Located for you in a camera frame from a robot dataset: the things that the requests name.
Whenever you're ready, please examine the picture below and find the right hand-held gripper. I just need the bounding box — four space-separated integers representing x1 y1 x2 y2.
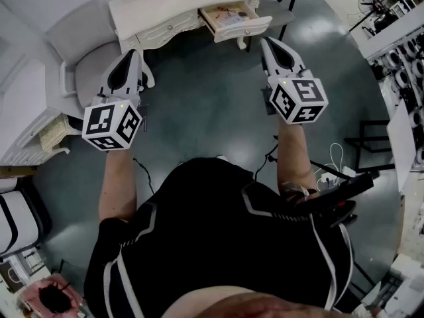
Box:
260 36 329 125

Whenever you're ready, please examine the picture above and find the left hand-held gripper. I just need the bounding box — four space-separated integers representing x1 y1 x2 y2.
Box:
81 48 148 152

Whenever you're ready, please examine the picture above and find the wooden drawer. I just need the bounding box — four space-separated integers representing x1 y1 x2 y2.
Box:
197 0 273 44

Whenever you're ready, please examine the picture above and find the person's left forearm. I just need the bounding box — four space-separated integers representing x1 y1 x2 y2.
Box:
98 149 138 223

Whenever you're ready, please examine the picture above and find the person's right forearm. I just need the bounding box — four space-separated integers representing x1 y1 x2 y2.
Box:
274 123 319 205

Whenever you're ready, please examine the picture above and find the white ornate dressing table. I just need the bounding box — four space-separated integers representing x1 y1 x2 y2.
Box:
108 0 266 89

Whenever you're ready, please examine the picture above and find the grey stool with black legs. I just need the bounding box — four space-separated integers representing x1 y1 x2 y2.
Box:
254 0 297 51

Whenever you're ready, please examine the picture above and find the grey upholstered armchair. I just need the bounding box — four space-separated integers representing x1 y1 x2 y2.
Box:
44 0 146 119

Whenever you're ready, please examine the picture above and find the black stand fan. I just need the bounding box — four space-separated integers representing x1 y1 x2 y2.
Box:
347 0 398 34

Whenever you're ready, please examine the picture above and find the white desk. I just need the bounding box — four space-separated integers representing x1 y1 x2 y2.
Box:
350 3 424 59

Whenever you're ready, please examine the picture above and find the shelf of white-rimmed reels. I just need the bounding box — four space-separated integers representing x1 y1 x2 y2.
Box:
367 31 424 165

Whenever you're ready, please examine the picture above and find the white carved side table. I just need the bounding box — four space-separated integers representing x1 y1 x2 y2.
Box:
0 60 72 168

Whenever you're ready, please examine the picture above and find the white power strip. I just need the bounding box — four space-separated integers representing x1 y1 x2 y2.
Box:
317 172 337 191

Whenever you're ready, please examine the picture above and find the black device pack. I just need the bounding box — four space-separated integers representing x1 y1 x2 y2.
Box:
294 172 375 228

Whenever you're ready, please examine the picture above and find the white board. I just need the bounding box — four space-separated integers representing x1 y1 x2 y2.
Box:
386 99 415 191

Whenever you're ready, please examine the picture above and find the person's black shirt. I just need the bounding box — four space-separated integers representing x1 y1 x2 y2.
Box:
82 157 357 318

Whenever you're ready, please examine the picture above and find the white appliance with black stripe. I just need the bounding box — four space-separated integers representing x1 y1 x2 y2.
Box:
0 177 50 256

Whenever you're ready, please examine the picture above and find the person's chin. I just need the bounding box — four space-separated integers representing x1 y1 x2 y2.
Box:
164 286 352 318

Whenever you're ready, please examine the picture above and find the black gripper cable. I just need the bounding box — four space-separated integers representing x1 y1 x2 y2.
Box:
254 134 281 182
132 157 155 195

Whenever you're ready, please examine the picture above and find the white cable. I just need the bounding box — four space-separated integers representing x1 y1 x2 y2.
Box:
313 142 345 185

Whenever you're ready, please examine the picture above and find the black metal frame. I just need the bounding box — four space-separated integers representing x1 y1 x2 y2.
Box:
344 120 397 174

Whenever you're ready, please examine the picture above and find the grey elbow strap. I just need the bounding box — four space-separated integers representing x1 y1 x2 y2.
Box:
281 181 317 205

